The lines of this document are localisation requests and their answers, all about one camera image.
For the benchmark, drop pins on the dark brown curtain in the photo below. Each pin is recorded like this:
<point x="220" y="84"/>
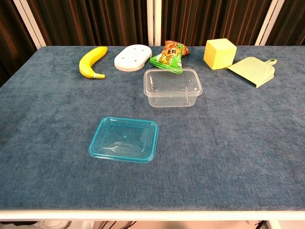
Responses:
<point x="95" y="21"/>

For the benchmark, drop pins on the white frame post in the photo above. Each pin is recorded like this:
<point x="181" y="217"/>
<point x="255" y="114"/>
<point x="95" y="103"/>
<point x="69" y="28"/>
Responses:
<point x="154" y="21"/>
<point x="31" y="23"/>
<point x="269" y="21"/>

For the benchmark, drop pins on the green orange snack bag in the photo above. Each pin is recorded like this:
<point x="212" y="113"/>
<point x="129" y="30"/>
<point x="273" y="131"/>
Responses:
<point x="169" y="57"/>

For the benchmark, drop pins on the blue table cloth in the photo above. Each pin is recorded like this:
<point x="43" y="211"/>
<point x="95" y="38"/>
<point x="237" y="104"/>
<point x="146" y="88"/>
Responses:
<point x="214" y="143"/>

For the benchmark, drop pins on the white oval foam block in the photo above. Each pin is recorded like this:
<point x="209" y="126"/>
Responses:
<point x="133" y="57"/>

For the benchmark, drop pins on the blue container lid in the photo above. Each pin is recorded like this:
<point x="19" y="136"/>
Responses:
<point x="124" y="138"/>

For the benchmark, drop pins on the light green dustpan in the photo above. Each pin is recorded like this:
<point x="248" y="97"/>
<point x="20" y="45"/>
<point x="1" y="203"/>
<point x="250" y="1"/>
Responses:
<point x="252" y="70"/>

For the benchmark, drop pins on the yellow cube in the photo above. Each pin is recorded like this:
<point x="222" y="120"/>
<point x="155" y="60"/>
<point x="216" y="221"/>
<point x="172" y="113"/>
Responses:
<point x="219" y="52"/>

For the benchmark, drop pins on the clear plastic container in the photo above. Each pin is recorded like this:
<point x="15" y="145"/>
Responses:
<point x="171" y="95"/>

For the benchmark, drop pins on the yellow banana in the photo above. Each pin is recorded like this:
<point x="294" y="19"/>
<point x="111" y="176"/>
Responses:
<point x="88" y="62"/>

